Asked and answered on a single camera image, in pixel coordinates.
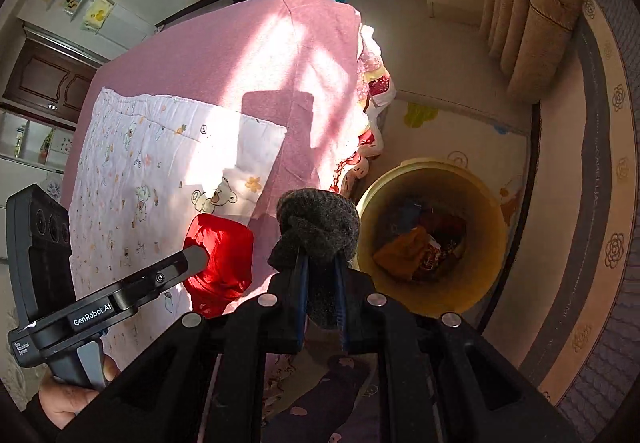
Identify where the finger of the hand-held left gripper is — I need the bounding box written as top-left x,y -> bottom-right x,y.
112,245 -> 210,311

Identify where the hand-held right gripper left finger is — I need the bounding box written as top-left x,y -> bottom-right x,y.
55,248 -> 311,443

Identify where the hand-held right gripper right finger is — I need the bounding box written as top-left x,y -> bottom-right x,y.
332,253 -> 581,443

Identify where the red cloth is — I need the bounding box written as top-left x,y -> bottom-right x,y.
182,214 -> 255,319

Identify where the grey knit sock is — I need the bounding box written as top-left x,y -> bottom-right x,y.
267,188 -> 362,330

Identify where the yellow plastic basin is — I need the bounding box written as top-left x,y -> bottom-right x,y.
356,158 -> 512,319

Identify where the person's left forearm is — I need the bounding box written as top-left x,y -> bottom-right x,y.
22,390 -> 66,443

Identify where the person's left hand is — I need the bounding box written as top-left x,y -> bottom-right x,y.
37,353 -> 122,430

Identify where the orange cloth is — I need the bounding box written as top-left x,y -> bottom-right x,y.
372,228 -> 431,281

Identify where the dark printed cloth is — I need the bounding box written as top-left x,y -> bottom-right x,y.
260,343 -> 386,443

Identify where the white open cabinet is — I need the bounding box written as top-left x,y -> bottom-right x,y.
0,106 -> 78,174

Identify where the red snack packet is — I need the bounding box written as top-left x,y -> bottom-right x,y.
417,235 -> 468,281

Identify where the white cartoon print quilt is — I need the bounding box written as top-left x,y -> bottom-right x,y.
67,87 -> 288,374

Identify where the brown wooden door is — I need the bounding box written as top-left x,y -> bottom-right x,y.
2,23 -> 106,124

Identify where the cartoon floor play mat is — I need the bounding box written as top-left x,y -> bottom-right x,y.
260,90 -> 533,443

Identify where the red and white printed blanket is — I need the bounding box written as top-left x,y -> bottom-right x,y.
327,23 -> 398,204

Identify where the pink bed sheet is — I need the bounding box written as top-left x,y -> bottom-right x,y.
60,0 -> 363,374

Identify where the yellow picture book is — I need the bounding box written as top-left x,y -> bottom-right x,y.
82,0 -> 115,33

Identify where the grey floral mattress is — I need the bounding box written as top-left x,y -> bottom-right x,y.
520,0 -> 640,443

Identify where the beige curtain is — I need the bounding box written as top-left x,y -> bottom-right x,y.
479,0 -> 593,104

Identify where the white wall shelf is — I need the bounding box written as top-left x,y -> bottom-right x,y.
17,0 -> 151,64

